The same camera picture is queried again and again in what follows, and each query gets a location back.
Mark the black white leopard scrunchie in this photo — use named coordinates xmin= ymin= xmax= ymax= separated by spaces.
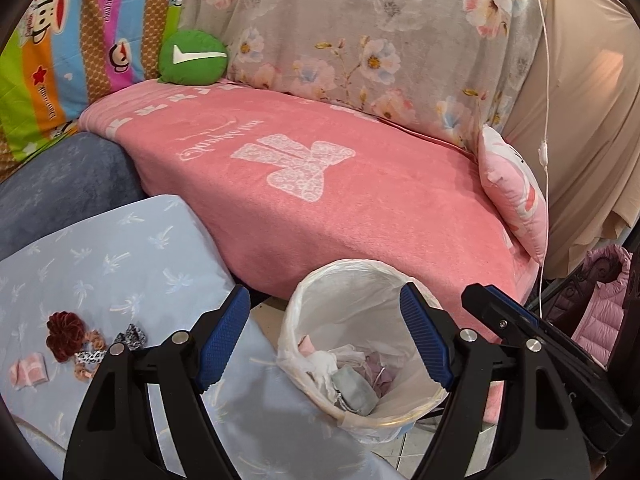
xmin=75 ymin=350 xmax=106 ymax=366

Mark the brown leopard scrunchie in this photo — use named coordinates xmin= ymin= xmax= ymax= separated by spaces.
xmin=74 ymin=330 xmax=107 ymax=382

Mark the black white knit scrunchie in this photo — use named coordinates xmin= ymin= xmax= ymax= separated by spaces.
xmin=114 ymin=323 xmax=146 ymax=351

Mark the pink cloth piece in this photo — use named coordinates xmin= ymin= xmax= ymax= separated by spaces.
xmin=9 ymin=352 xmax=49 ymax=390

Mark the dark red scrunchie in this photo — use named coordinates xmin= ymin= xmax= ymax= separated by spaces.
xmin=46 ymin=311 xmax=86 ymax=363

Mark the grey fabric pouch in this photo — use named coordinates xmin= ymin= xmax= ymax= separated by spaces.
xmin=331 ymin=365 xmax=378 ymax=416

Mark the white red-trimmed cloth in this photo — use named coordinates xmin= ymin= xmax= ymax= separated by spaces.
xmin=307 ymin=350 xmax=338 ymax=403

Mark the purple cloth bag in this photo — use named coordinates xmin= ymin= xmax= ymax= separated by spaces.
xmin=362 ymin=352 xmax=397 ymax=399

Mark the white-lined trash bin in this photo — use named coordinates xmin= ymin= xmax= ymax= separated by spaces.
xmin=277 ymin=259 xmax=447 ymax=444

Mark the pink puffer jacket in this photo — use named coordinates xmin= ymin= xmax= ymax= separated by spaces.
xmin=544 ymin=245 xmax=632 ymax=368

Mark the light blue palm-print cover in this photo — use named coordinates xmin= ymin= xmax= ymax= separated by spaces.
xmin=1 ymin=195 xmax=397 ymax=479

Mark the pink cartoon small pillow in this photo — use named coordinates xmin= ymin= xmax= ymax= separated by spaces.
xmin=477 ymin=126 xmax=549 ymax=264

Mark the blue-grey plush pillow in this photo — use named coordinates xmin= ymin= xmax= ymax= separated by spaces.
xmin=1 ymin=132 xmax=146 ymax=258

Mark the beige curtain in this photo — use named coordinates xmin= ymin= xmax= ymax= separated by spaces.
xmin=502 ymin=0 xmax=639 ymax=278

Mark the pink towel blanket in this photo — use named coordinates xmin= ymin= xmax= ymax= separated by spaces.
xmin=78 ymin=78 xmax=547 ymax=424

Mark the green round cushion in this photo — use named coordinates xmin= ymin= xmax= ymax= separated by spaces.
xmin=158 ymin=30 xmax=228 ymax=86

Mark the grey floral quilt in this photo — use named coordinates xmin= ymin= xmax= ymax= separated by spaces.
xmin=180 ymin=0 xmax=547 ymax=151

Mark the colourful monkey print pillow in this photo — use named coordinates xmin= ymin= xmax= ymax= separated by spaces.
xmin=1 ymin=0 xmax=182 ymax=179

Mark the white cable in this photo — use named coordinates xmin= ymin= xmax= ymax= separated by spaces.
xmin=14 ymin=416 xmax=68 ymax=456

